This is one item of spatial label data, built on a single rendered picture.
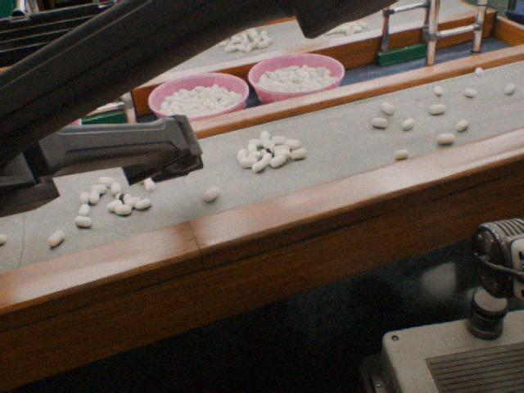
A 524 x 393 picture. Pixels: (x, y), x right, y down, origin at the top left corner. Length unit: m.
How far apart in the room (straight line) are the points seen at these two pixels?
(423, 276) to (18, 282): 1.39
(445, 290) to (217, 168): 1.04
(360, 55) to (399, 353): 0.98
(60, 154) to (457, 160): 0.80
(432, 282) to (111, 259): 1.27
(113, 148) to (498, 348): 0.84
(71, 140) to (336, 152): 0.71
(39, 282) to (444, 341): 0.77
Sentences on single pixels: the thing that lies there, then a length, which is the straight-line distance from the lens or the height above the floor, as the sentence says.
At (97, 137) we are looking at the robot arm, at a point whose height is 1.08.
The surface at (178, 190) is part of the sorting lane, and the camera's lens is 1.14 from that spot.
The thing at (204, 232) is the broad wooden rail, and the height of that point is 0.76.
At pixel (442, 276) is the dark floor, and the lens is 2.00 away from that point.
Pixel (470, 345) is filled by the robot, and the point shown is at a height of 0.47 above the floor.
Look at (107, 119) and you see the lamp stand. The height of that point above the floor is 0.70.
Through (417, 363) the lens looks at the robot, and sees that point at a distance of 1.14.
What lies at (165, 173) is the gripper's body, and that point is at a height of 0.83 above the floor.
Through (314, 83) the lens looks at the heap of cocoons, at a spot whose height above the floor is 0.74.
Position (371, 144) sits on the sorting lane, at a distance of 1.24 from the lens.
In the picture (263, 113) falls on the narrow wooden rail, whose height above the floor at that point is 0.76.
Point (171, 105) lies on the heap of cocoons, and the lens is 1.49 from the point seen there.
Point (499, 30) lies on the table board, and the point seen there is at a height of 0.70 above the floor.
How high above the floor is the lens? 1.38
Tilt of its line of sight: 36 degrees down
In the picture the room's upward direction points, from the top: 5 degrees counter-clockwise
